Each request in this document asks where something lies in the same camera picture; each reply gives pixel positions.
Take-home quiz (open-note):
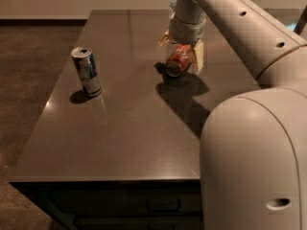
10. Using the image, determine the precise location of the silver blue energy drink can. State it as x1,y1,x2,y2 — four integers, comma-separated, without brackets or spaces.
71,47,101,98

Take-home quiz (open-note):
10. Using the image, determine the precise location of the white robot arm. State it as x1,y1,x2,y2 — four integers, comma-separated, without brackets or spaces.
158,0,307,230

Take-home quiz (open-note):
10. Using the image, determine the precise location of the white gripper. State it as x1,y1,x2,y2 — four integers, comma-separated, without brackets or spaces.
155,16,206,75

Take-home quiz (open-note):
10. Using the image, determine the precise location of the red coke can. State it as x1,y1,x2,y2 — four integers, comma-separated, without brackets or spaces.
165,44,190,78

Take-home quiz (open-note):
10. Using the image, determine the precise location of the black drawer handle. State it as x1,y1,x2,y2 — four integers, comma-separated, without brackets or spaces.
146,197,181,214

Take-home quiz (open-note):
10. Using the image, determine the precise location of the dark cabinet with drawers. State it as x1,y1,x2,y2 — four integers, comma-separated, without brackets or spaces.
12,181,204,230

